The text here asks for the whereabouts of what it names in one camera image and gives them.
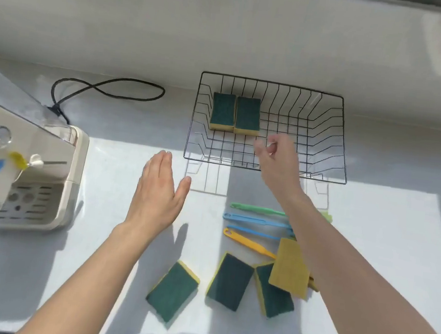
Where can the green plastic brush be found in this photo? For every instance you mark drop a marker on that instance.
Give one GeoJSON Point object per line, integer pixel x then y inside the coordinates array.
{"type": "Point", "coordinates": [255, 209]}

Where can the person's right hand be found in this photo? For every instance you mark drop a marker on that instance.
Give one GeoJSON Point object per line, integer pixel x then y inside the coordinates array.
{"type": "Point", "coordinates": [281, 167]}

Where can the person's right forearm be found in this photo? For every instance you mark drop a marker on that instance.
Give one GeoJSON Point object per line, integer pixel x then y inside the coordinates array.
{"type": "Point", "coordinates": [356, 297]}

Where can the person's left hand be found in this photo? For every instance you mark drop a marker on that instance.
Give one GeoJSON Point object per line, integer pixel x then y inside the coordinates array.
{"type": "Point", "coordinates": [154, 201]}

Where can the yellow plastic brush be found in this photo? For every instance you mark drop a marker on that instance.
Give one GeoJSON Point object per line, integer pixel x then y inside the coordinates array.
{"type": "Point", "coordinates": [246, 243]}

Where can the person's left thumb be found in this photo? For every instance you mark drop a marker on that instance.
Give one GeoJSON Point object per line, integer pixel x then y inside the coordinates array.
{"type": "Point", "coordinates": [183, 191]}

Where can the person's right thumb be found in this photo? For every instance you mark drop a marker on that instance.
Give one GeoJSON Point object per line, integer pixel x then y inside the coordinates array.
{"type": "Point", "coordinates": [259, 150]}

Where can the person's left forearm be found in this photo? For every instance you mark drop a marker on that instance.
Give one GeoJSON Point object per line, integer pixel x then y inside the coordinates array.
{"type": "Point", "coordinates": [86, 288]}

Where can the light blue plastic brush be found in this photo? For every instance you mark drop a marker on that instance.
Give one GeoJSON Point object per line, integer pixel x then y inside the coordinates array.
{"type": "Point", "coordinates": [253, 232]}

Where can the green and yellow sponge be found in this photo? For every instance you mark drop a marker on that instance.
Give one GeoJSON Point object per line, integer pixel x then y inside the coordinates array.
{"type": "Point", "coordinates": [230, 281]}
{"type": "Point", "coordinates": [223, 111]}
{"type": "Point", "coordinates": [248, 116]}
{"type": "Point", "coordinates": [275, 300]}
{"type": "Point", "coordinates": [172, 293]}
{"type": "Point", "coordinates": [290, 268]}

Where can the white water dispenser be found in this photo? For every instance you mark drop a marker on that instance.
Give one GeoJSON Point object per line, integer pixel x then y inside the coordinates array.
{"type": "Point", "coordinates": [48, 162]}

